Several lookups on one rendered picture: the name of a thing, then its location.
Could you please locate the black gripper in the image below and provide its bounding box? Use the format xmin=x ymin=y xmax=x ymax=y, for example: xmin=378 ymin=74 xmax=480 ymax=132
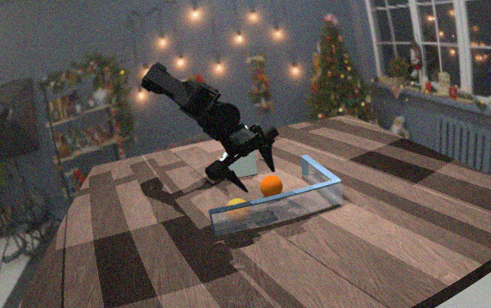
xmin=205 ymin=125 xmax=279 ymax=192

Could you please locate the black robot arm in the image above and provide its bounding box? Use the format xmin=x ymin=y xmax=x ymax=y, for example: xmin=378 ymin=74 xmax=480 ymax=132
xmin=141 ymin=62 xmax=264 ymax=157

